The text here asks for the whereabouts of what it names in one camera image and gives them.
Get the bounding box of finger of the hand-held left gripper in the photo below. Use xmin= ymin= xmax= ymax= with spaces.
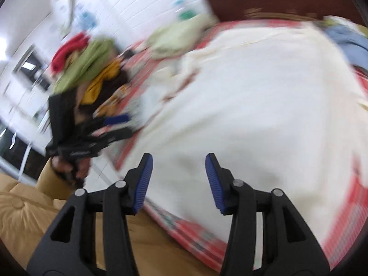
xmin=90 ymin=129 xmax=133 ymax=150
xmin=92 ymin=114 xmax=130 ymax=128

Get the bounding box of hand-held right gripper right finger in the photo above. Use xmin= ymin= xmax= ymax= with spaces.
xmin=205 ymin=153 xmax=331 ymax=276

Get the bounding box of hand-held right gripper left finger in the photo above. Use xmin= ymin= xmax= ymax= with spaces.
xmin=26 ymin=153 xmax=154 ymax=276

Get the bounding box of white knit sweater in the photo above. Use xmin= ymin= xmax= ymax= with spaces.
xmin=113 ymin=23 xmax=364 ymax=225

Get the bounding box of pile of colourful clothes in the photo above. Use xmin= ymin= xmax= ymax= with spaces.
xmin=53 ymin=36 xmax=115 ymax=94

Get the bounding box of person's left hand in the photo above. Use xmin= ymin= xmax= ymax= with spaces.
xmin=50 ymin=157 xmax=93 ymax=189

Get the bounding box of orange printed garment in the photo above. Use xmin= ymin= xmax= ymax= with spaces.
xmin=95 ymin=85 xmax=135 ymax=118

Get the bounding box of dark brown garment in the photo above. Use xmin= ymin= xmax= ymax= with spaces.
xmin=75 ymin=70 xmax=130 ymax=118

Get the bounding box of mustard yellow garment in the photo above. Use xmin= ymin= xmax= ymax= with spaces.
xmin=80 ymin=59 xmax=121 ymax=105

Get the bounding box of dark window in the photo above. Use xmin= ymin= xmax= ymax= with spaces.
xmin=11 ymin=44 xmax=54 ymax=92

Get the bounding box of dark glass door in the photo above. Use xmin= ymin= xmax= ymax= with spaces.
xmin=0 ymin=121 xmax=39 ymax=183

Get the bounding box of red plaid bed sheet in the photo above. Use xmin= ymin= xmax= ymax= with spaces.
xmin=109 ymin=19 xmax=368 ymax=272

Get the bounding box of red garment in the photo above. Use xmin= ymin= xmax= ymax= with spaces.
xmin=50 ymin=33 xmax=89 ymax=74

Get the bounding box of pale yellow cloth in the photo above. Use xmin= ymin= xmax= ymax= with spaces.
xmin=147 ymin=13 xmax=219 ymax=59

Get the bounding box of person's tan jacket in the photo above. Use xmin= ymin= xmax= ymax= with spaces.
xmin=0 ymin=172 xmax=219 ymax=276

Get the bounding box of green label water bottle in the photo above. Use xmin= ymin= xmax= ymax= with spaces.
xmin=172 ymin=0 xmax=199 ymax=20

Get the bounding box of light blue knit garment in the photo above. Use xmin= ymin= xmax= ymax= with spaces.
xmin=326 ymin=24 xmax=368 ymax=72

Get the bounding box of cream yellow garment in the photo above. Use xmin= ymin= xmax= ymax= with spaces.
xmin=323 ymin=16 xmax=368 ymax=36

